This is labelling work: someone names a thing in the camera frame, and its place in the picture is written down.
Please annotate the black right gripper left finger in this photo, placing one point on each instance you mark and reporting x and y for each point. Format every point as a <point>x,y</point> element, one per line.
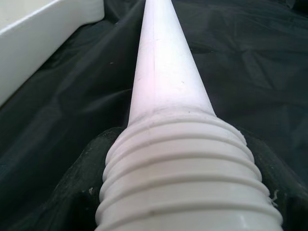
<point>77,180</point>

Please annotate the white plastic table leg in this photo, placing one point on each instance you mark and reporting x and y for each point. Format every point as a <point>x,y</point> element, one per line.
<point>168,96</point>

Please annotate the white plastic table top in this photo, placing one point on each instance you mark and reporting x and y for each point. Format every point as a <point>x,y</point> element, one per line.
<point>36,36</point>

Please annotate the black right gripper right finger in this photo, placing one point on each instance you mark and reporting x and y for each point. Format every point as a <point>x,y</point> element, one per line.
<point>284,183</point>

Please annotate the black table cloth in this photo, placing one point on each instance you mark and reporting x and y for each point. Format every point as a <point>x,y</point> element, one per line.
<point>240,72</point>

